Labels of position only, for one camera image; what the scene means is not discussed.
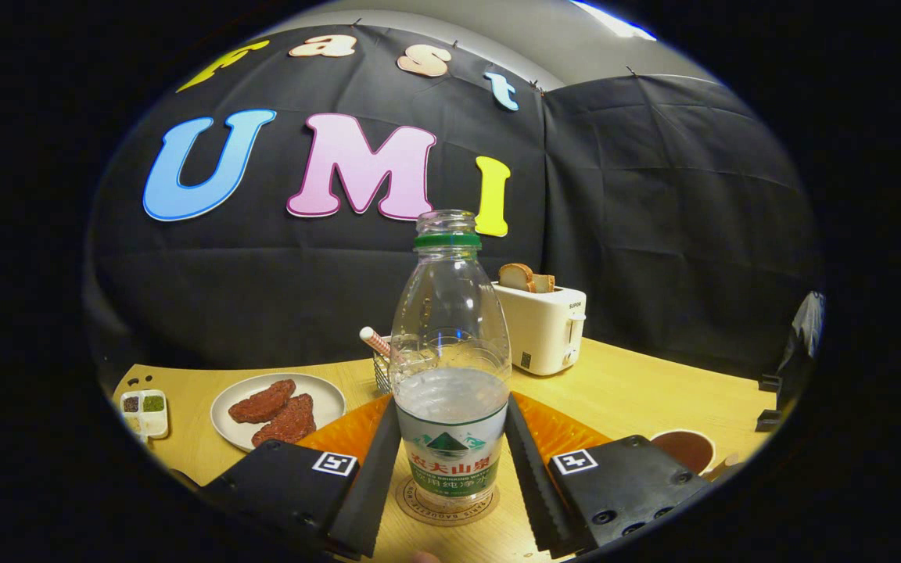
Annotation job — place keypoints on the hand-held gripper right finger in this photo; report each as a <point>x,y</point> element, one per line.
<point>536,493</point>

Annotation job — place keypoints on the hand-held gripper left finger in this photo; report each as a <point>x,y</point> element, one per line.
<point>364,500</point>

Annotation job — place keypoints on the round wooden coaster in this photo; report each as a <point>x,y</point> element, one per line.
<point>419,508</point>

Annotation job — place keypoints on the clear plastic juice bottle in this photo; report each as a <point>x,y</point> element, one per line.
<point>450,438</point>

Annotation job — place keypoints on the brown meat piece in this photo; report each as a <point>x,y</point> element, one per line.
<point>286,422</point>
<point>263,403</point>

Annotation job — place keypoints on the white round plate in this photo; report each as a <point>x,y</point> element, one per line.
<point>325,395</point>

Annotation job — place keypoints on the wooden table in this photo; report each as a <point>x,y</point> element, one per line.
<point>615,391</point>

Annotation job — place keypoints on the red striped straw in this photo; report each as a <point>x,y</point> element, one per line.
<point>375,341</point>

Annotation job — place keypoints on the white toaster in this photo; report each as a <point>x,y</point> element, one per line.
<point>540,328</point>

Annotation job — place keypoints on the bread slice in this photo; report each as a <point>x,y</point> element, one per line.
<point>515,277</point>
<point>544,283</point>

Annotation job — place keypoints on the white seasoning tray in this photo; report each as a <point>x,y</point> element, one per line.
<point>155,422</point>

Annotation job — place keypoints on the dark stand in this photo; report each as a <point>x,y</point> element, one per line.
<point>806,328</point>

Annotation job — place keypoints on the black backdrop cloth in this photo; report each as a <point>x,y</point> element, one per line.
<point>654,195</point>

